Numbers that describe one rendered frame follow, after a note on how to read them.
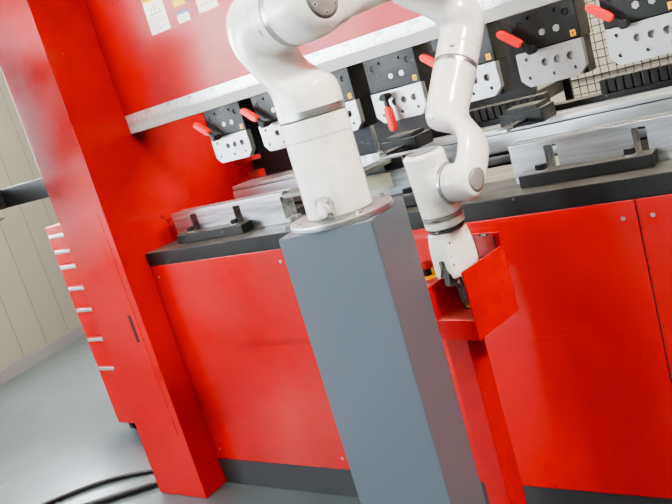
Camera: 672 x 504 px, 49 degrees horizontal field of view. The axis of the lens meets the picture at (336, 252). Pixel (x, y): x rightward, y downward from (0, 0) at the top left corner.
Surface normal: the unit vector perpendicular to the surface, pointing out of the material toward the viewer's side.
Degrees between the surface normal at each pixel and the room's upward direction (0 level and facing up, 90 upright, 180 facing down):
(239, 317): 90
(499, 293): 90
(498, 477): 90
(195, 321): 90
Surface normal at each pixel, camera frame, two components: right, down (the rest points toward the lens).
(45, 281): 0.89, -0.17
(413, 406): -0.36, 0.30
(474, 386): -0.65, 0.34
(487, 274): 0.70, -0.05
